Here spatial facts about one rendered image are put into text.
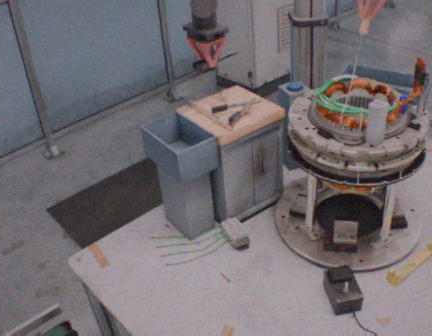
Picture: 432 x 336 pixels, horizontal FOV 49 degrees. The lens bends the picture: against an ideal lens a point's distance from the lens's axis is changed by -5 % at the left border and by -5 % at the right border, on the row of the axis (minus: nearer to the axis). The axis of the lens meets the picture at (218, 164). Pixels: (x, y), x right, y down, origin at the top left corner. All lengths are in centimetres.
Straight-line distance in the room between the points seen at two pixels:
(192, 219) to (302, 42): 64
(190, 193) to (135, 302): 29
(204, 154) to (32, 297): 145
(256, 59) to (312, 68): 188
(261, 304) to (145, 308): 26
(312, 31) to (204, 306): 87
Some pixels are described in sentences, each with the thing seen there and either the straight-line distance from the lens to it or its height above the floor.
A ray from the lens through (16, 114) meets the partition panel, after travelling 316.
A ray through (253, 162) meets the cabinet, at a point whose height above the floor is 95.
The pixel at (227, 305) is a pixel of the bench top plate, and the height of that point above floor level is 78.
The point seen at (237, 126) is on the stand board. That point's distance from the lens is 117.
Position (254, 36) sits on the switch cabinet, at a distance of 339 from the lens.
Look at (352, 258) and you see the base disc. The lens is 120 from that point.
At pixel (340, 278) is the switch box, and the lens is 111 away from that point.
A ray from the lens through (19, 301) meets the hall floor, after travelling 240.
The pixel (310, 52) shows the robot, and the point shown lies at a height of 107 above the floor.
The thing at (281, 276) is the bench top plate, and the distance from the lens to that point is 118.
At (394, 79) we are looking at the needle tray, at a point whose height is 104.
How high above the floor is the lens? 165
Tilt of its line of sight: 34 degrees down
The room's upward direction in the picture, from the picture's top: 5 degrees counter-clockwise
